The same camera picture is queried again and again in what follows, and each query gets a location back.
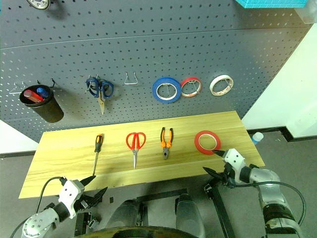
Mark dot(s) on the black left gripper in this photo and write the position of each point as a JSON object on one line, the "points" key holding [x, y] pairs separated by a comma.
{"points": [[84, 202]]}

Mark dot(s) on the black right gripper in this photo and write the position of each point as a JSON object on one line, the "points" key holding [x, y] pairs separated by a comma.
{"points": [[228, 177]]}

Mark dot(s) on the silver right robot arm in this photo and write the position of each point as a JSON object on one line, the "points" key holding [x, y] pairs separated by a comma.
{"points": [[270, 196]]}

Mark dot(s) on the grey metal pegboard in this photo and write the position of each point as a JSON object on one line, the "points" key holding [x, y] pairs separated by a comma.
{"points": [[148, 37]]}

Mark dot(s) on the grey rounded shape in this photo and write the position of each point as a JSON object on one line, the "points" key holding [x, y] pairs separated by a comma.
{"points": [[123, 213]]}

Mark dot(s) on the clear plastic bottle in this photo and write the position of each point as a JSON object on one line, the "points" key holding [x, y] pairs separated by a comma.
{"points": [[257, 138]]}

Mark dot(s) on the black baseboard strip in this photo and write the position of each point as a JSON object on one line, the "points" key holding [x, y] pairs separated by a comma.
{"points": [[287, 132], [17, 154]]}

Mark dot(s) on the red and white tape roll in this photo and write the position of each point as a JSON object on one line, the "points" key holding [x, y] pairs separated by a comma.
{"points": [[191, 79]]}

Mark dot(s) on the black pen cup holder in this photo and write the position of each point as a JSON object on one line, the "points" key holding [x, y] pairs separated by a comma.
{"points": [[50, 109]]}

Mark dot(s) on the blue tape roll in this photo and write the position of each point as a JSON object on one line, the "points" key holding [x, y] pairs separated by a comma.
{"points": [[156, 91]]}

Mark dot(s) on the blue marker pen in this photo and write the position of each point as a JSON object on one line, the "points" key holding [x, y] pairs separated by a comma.
{"points": [[42, 91]]}

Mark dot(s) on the red marker pen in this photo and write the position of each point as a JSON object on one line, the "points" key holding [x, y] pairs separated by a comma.
{"points": [[33, 96]]}

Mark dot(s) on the black peg hook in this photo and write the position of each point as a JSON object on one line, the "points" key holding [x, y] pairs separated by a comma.
{"points": [[39, 83], [53, 83]]}

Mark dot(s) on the teal box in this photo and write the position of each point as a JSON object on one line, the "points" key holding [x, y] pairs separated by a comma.
{"points": [[270, 3]]}

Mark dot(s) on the round silver black object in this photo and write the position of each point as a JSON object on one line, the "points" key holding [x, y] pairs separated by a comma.
{"points": [[38, 3]]}

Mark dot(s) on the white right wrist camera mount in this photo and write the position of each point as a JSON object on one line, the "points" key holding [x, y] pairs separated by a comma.
{"points": [[234, 157]]}

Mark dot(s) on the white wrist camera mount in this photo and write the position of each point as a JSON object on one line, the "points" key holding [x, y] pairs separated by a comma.
{"points": [[234, 157], [70, 194]]}

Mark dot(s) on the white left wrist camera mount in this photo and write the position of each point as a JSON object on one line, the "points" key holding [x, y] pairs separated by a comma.
{"points": [[70, 194]]}

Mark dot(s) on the black metal table frame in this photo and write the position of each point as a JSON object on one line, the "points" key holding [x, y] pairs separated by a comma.
{"points": [[220, 205]]}

